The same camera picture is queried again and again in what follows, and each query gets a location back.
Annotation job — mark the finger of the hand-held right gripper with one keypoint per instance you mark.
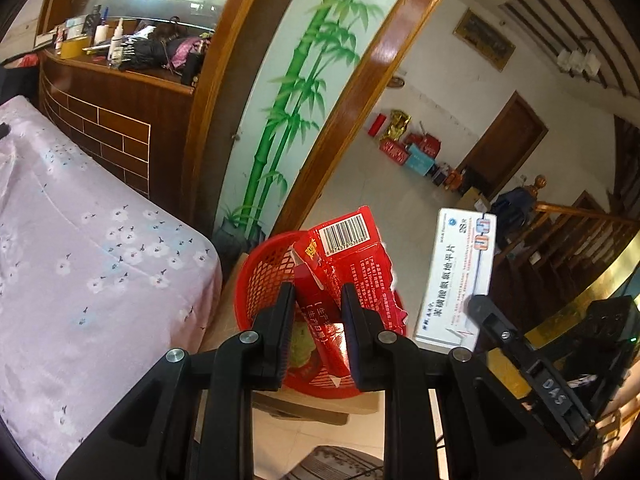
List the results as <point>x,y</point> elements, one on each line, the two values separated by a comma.
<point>500,325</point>

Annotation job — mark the brown wooden cabinet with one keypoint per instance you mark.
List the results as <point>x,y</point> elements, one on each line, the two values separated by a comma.
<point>125,130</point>

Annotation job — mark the gold gift bag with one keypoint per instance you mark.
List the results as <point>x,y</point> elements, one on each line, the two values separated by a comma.
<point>397,125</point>

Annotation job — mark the wooden stair railing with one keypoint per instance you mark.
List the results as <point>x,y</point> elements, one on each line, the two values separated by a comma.
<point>565,230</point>

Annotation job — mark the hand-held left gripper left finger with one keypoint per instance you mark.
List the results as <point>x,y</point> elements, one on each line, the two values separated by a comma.
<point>280,330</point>

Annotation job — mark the bamboo painted partition panel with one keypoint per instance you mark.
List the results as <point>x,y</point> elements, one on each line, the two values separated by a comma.
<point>300,85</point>

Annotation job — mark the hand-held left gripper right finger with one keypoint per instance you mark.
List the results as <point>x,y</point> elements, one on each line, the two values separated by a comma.
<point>352,330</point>

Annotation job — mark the yellow box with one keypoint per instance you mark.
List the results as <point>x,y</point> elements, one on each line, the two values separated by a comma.
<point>75,47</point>

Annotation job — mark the white ceiling lamp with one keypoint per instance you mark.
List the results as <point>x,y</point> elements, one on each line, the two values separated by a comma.
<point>577,62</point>

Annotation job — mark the red plastic mesh basket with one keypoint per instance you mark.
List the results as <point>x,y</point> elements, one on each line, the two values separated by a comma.
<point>260,270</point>

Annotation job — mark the tall red box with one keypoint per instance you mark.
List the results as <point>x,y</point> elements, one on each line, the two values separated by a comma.
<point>378,124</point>

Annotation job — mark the torn red package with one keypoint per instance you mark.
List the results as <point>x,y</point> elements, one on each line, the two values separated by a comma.
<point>350,255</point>

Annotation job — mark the patterned floor mat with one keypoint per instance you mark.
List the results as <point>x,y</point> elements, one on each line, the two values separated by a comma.
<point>335,462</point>

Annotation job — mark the white bottle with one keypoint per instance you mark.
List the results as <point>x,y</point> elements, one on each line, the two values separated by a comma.
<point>117,40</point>

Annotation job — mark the pink floral bed sheet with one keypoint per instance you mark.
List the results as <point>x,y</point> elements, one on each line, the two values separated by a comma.
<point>75,260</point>

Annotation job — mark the dark blue clothing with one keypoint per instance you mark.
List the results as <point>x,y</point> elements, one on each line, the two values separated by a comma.
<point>512,205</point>

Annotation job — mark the gold framed wall picture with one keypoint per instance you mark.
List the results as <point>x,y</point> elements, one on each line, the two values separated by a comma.
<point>485,40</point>

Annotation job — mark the brown wooden door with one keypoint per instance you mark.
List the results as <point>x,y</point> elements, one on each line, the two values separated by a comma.
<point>505,145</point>

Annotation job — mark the cardboard box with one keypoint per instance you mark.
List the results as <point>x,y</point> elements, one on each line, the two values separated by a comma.
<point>475,200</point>

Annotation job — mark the blue box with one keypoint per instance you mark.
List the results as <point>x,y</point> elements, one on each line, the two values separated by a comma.
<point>419,162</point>

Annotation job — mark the small wooden stool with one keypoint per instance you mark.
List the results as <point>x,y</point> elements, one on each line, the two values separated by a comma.
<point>225,310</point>

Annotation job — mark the white medicine box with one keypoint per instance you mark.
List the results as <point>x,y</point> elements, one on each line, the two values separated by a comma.
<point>450,290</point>

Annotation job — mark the red gift box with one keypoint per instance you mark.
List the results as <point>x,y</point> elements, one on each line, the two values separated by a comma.
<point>425,142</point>

